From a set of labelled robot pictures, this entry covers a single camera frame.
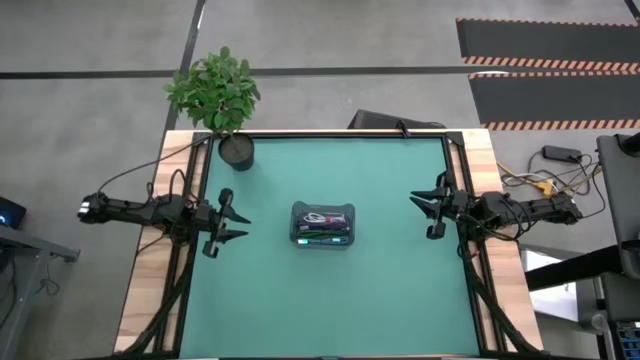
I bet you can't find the black cable conduit bundle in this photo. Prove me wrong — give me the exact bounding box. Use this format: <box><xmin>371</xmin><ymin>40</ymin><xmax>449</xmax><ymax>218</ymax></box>
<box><xmin>457</xmin><ymin>234</ymin><xmax>544</xmax><ymax>357</ymax></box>
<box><xmin>119</xmin><ymin>237</ymin><xmax>199</xmax><ymax>357</ymax></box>

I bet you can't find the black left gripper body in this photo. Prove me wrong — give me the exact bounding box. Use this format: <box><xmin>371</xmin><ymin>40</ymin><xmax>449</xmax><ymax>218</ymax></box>
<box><xmin>192</xmin><ymin>187</ymin><xmax>236</xmax><ymax>260</ymax></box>

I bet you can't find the black hazard striped floor mat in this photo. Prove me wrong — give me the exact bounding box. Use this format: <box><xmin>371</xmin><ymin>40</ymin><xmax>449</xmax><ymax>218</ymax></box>
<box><xmin>455</xmin><ymin>17</ymin><xmax>640</xmax><ymax>69</ymax></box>
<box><xmin>468</xmin><ymin>71</ymin><xmax>640</xmax><ymax>132</ymax></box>

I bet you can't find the grey equipment stand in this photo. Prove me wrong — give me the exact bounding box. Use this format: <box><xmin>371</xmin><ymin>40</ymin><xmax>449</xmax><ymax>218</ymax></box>
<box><xmin>574</xmin><ymin>272</ymin><xmax>640</xmax><ymax>331</ymax></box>

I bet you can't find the teal braided USB-C cable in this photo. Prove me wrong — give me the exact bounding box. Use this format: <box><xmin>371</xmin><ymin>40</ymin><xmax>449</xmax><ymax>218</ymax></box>
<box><xmin>297</xmin><ymin>237</ymin><xmax>350</xmax><ymax>247</ymax></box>

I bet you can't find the floor cable tangle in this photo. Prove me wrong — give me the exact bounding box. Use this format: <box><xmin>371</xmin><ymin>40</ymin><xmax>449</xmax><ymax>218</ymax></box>
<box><xmin>495</xmin><ymin>149</ymin><xmax>609</xmax><ymax>221</ymax></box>

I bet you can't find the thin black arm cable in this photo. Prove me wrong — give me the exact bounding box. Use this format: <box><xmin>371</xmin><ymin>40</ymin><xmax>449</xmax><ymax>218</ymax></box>
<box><xmin>97</xmin><ymin>137</ymin><xmax>211</xmax><ymax>195</ymax></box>

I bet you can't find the green braided USB-C cable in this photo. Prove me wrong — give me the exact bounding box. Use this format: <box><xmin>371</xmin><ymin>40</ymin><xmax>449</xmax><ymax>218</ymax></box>
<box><xmin>298</xmin><ymin>228</ymin><xmax>347</xmax><ymax>238</ymax></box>

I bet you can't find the green leafy plant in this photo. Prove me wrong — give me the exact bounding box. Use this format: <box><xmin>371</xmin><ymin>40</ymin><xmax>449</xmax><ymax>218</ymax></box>
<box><xmin>163</xmin><ymin>46</ymin><xmax>262</xmax><ymax>136</ymax></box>

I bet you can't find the blue braided USB-C cable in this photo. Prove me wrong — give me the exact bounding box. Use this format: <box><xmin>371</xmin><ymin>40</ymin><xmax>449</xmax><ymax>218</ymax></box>
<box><xmin>297</xmin><ymin>219</ymin><xmax>350</xmax><ymax>232</ymax></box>

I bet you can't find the black power adapter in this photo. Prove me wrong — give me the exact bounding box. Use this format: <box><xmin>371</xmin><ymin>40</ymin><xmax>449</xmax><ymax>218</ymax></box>
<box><xmin>542</xmin><ymin>144</ymin><xmax>584</xmax><ymax>163</ymax></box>

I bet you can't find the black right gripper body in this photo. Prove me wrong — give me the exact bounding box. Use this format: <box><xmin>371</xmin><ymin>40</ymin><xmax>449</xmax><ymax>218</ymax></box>
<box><xmin>425</xmin><ymin>169</ymin><xmax>474</xmax><ymax>240</ymax></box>

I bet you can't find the grey cabinet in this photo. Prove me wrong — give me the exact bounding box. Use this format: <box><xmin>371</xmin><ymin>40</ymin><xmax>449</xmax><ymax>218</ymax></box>
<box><xmin>596</xmin><ymin>130</ymin><xmax>640</xmax><ymax>281</ymax></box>

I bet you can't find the black plant pot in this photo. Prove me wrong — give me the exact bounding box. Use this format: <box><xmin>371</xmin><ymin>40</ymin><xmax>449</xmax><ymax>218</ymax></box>
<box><xmin>217</xmin><ymin>132</ymin><xmax>256</xmax><ymax>172</ymax></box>

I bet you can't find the black device with blue light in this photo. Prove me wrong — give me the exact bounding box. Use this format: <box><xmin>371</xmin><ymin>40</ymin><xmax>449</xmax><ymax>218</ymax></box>
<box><xmin>0</xmin><ymin>196</ymin><xmax>28</xmax><ymax>230</ymax></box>

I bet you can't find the black metal table frame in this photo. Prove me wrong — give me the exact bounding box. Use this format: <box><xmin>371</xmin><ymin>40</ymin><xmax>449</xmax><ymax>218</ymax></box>
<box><xmin>149</xmin><ymin>129</ymin><xmax>506</xmax><ymax>360</ymax></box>

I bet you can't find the clear plastic bin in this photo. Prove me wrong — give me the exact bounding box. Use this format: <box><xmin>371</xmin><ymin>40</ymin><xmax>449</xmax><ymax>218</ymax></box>
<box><xmin>289</xmin><ymin>200</ymin><xmax>357</xmax><ymax>250</ymax></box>

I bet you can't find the white USB-C cable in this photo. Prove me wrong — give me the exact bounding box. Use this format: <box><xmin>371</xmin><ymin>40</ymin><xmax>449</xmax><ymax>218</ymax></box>
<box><xmin>302</xmin><ymin>211</ymin><xmax>347</xmax><ymax>224</ymax></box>

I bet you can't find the black support beam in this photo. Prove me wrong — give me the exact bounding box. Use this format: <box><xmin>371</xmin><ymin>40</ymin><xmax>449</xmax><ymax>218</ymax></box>
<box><xmin>524</xmin><ymin>243</ymin><xmax>624</xmax><ymax>292</ymax></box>

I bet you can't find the grey side desk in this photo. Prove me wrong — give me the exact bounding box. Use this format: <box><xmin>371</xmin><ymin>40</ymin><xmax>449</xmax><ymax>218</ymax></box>
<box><xmin>0</xmin><ymin>224</ymin><xmax>81</xmax><ymax>360</ymax></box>

